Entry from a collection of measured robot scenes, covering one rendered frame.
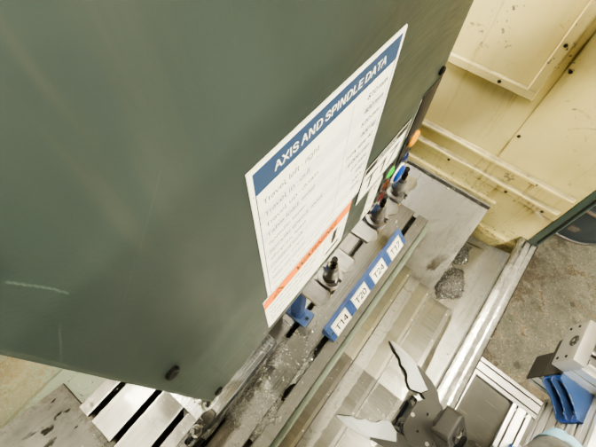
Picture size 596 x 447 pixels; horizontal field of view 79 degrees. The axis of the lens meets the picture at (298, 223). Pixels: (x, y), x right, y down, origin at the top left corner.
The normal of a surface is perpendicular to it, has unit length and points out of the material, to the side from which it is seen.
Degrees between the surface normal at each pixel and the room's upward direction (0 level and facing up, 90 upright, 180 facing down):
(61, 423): 24
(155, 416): 0
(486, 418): 0
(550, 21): 90
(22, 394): 0
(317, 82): 90
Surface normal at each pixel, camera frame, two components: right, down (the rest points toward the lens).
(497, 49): -0.62, 0.69
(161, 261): 0.78, 0.55
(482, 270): -0.22, -0.62
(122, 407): 0.02, -0.48
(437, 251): -0.24, -0.16
